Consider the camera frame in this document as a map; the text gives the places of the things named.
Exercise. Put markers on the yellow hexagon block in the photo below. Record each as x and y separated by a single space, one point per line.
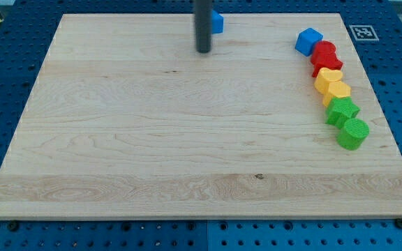
336 90

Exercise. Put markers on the black bolt right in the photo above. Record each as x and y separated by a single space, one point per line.
398 223

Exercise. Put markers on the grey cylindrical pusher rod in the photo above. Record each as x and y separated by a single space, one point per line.
202 20

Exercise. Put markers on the red star block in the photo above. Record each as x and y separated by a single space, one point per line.
330 61

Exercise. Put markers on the wooden board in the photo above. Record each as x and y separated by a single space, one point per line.
126 121

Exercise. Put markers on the blue triangle block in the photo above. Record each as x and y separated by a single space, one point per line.
217 22

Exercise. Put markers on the green star block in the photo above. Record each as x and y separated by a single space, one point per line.
340 110

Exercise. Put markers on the green cylinder block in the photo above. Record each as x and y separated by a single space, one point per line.
352 134

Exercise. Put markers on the black white fiducial marker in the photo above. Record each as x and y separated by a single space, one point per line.
362 32

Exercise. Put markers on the black bolt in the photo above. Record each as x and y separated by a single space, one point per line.
13 225
398 223

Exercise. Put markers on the blue cube block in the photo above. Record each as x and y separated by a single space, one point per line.
306 40

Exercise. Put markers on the black bolt left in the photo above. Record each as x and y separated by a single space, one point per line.
13 225

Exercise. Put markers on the red cylinder block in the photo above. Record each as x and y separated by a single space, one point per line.
322 47

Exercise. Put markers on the yellow heart block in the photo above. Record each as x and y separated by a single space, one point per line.
326 76

